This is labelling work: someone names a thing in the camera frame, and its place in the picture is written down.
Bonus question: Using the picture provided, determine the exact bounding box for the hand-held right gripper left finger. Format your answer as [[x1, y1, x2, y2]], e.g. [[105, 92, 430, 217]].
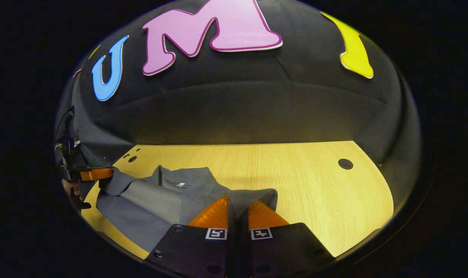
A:
[[144, 194, 235, 278]]

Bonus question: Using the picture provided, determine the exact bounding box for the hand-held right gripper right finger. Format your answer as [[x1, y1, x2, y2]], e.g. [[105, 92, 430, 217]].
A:
[[241, 201, 335, 278]]

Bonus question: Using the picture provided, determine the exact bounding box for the grey button-up shirt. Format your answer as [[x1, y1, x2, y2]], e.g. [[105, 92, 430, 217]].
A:
[[96, 165, 279, 253]]

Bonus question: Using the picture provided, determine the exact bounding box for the black backdrop cloth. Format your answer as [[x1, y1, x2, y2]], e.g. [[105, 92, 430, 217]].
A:
[[54, 0, 422, 182]]

